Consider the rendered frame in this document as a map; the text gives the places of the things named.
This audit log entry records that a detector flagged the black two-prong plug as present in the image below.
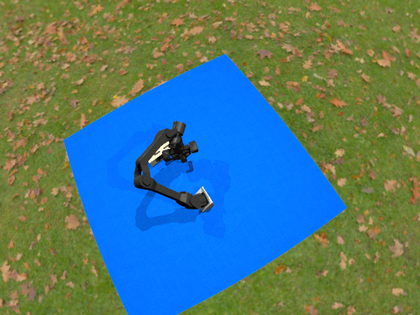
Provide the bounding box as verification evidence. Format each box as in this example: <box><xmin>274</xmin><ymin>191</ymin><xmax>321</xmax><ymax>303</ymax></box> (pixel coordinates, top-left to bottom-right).
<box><xmin>179</xmin><ymin>154</ymin><xmax>187</xmax><ymax>163</ymax></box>

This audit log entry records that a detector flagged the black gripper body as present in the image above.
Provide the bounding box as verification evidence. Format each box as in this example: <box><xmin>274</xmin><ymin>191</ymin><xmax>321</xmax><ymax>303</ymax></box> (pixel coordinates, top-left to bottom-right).
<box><xmin>162</xmin><ymin>140</ymin><xmax>199</xmax><ymax>162</ymax></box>

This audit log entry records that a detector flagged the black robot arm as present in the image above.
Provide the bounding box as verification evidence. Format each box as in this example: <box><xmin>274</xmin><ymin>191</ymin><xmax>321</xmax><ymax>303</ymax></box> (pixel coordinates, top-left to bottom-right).
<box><xmin>133</xmin><ymin>121</ymin><xmax>209</xmax><ymax>209</ymax></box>

